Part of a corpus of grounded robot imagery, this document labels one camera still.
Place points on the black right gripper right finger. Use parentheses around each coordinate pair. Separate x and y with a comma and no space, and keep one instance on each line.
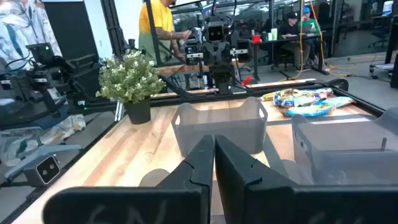
(311,205)

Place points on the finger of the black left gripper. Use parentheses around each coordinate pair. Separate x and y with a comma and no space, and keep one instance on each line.
(216,74)
(228,74)

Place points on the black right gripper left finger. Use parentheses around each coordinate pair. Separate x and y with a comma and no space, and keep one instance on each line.
(124,205)

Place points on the dark blue Chewy granola bar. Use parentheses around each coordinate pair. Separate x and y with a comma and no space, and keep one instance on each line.
(293,100)

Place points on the yellow-green granola bar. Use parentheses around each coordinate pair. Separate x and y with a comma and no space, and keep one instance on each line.
(314,92)

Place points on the black background robot arm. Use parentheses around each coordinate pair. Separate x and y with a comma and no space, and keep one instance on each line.
(62,71)

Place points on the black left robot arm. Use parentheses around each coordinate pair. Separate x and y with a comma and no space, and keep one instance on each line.
(219,18)

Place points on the small red tool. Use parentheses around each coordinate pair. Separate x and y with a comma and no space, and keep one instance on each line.
(246,80)

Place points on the red cup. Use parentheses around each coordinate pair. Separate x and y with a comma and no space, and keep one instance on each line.
(256,38)

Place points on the green cup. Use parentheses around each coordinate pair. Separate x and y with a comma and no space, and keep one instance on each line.
(265,36)

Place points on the grey translucent plastic bin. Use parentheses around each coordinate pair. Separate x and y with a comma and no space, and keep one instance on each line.
(217,130)
(342,155)

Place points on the white cup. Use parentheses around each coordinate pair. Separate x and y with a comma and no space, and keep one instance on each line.
(274,33)

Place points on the black office desk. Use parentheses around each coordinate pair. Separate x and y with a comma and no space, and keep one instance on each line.
(289,39)

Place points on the artificial white-flowered potted plant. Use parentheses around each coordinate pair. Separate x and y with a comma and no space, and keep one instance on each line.
(130,77)

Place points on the black clamp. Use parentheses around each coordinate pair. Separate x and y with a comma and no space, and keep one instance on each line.
(339,83)

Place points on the black partition panel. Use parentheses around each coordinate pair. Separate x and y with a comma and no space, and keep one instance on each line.
(71,28)

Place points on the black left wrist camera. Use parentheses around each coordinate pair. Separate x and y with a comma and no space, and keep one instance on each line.
(215,32)

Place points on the grey depth camera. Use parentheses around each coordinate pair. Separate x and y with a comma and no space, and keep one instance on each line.
(46,169)

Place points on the silver metal bracket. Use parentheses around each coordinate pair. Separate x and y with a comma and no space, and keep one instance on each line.
(119,111)

